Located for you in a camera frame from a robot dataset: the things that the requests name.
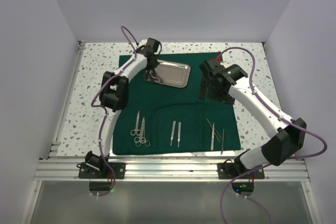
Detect pointed steel tweezers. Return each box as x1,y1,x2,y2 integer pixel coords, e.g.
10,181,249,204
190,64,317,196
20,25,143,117
145,70,165,84

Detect stainless steel instrument tray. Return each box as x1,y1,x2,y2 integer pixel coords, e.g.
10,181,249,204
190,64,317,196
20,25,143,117
144,60,191,88

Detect thin steel tweezers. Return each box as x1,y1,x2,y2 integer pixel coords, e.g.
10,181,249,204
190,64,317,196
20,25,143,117
206,119,223,142

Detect broad steel tweezers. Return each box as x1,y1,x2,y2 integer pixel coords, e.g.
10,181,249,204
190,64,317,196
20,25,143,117
211,123,215,151

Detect steel scalpel handle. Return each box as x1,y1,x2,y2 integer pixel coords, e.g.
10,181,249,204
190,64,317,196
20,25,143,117
177,122,182,147
170,121,176,146

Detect dark steel tweezers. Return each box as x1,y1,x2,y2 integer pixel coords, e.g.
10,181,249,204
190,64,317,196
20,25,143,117
220,128,225,155

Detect green surgical cloth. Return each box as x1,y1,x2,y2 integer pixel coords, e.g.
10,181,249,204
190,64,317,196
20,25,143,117
112,52,241,155

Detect steel ring-handled scissors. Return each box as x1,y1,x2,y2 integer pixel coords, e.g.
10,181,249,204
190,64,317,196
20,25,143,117
134,127,146,144
130,111,141,136

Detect steel forceps with ring handles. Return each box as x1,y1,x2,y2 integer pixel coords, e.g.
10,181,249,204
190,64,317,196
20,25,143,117
134,118,151,147

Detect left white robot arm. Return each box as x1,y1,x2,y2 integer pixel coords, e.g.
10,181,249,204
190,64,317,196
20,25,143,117
85,38,162,178

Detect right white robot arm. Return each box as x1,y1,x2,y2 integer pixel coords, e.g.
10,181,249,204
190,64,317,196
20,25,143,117
199,58,307,178

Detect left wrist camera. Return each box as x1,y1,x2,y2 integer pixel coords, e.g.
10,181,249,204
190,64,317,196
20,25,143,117
139,39,147,47

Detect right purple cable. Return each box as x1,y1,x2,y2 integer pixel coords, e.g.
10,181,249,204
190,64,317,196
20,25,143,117
219,47,329,224

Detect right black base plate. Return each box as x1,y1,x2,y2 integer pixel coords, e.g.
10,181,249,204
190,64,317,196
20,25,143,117
217,159,265,179

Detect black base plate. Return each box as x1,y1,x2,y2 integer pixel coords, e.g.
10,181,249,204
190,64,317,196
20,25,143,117
217,159,265,179
76,162,126,179

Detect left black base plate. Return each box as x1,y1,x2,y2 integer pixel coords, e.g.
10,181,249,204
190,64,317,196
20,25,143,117
76,162,126,179

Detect aluminium rail frame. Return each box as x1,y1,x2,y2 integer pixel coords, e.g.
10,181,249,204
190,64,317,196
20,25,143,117
21,42,322,223

